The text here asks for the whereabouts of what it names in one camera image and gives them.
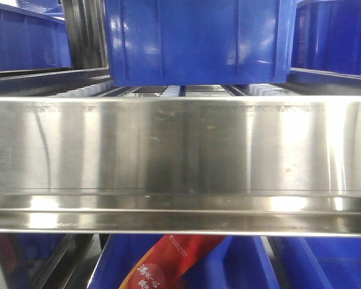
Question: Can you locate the dark blue bin upper centre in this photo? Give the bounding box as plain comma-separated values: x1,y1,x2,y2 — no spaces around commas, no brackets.
104,1,297,86

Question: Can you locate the dark blue bin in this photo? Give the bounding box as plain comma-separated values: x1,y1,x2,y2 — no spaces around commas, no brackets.
272,237,361,288
292,1,361,75
87,234,280,288
104,1,297,86
0,4,72,71

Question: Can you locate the dark blue bin lower centre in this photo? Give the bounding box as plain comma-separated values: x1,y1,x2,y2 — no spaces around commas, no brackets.
87,234,280,288

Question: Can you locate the dark blue bin lower right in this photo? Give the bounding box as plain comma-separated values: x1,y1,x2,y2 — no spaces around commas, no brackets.
272,237,361,288

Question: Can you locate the dark blue bin upper right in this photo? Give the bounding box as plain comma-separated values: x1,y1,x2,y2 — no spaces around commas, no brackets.
292,1,361,75

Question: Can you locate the dark blue bin upper left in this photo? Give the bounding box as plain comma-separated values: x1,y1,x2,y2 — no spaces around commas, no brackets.
0,4,72,71

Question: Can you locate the white roller track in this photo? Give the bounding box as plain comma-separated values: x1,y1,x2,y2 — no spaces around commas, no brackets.
55,81,296,98

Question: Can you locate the red snack package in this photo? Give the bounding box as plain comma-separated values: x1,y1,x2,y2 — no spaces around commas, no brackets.
119,234,226,288

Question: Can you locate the steel shelf divider lower left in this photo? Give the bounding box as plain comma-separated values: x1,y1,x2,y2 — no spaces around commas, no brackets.
0,233,99,288

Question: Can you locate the stainless steel shelf rail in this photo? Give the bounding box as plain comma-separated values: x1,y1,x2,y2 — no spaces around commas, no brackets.
0,96,361,236

